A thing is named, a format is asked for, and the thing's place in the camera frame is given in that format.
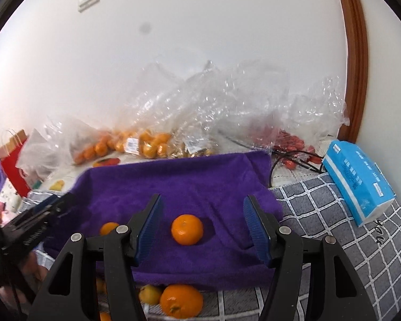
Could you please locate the clear bag of red tomatoes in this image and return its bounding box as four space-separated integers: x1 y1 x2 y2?
254 75 351 171

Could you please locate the crumpled clear plastic bag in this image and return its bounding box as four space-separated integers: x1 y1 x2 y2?
120 58 291 149

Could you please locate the red paper bag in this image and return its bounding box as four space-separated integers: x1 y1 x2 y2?
0 129 32 198

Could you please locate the white plastic bag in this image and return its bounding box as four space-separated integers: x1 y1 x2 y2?
16 129 71 179

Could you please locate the brown wooden door frame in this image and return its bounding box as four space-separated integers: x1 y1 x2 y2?
332 0 369 143

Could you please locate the white patterned bag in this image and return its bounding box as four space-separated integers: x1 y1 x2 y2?
0 177 22 212

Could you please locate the blue tissue pack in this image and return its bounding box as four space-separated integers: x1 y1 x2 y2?
322 140 396 227

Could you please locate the purple towel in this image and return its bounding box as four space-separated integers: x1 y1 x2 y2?
48 151 283 290

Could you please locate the grey checked blanket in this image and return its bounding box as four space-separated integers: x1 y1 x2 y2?
20 172 401 321

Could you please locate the black cable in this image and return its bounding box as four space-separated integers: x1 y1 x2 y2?
269 150 325 188

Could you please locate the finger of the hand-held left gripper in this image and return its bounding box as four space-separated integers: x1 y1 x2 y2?
2 192 77 238
18 194 67 215

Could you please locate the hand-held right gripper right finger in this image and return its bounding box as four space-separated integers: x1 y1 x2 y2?
242 194 376 321

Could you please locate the clear bag of brown fruit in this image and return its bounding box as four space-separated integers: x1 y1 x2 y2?
174 134 218 158

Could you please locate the labelled clear bag of mandarins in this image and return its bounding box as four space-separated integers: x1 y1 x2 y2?
112 129 174 159

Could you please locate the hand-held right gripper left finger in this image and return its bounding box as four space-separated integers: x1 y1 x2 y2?
27 193 164 321

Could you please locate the red orange fruit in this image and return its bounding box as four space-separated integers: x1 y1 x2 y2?
93 158 120 168

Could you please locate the person's left hand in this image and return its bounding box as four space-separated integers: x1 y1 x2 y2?
20 251 51 283

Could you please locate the orange mandarin with green stem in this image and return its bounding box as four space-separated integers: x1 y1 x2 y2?
159 284 204 319

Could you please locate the pink packet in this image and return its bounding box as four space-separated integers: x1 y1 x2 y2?
0 201 18 224

